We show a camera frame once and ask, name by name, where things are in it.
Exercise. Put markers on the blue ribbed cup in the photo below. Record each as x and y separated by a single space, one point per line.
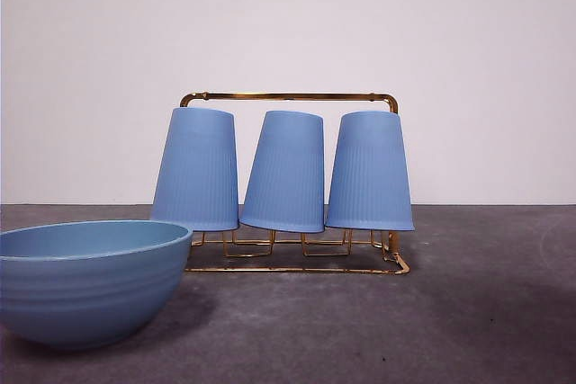
195 172
285 172
369 172

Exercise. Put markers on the blue ribbed bowl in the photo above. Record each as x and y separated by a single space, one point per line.
90 285

